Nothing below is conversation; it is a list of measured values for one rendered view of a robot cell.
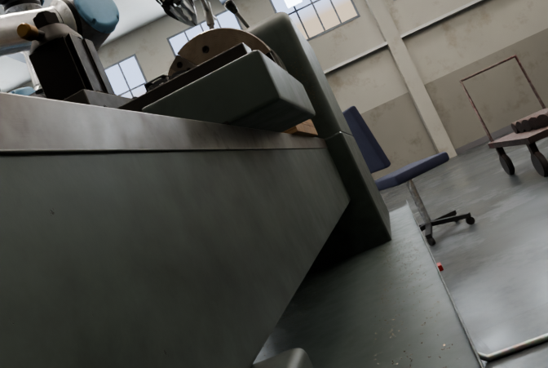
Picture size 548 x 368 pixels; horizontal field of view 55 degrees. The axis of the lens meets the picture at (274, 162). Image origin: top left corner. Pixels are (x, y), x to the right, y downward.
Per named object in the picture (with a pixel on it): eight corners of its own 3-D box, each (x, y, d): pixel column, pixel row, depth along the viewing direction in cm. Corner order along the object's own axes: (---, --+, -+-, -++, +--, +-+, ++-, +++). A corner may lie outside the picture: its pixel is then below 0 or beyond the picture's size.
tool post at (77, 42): (81, 118, 86) (58, 63, 86) (120, 98, 84) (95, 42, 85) (53, 116, 78) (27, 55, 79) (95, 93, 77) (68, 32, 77)
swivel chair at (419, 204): (458, 216, 435) (398, 90, 442) (488, 221, 371) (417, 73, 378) (383, 250, 435) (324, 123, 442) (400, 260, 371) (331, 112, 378)
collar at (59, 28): (53, 64, 86) (46, 48, 86) (93, 42, 85) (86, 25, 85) (19, 56, 78) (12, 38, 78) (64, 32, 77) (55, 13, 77)
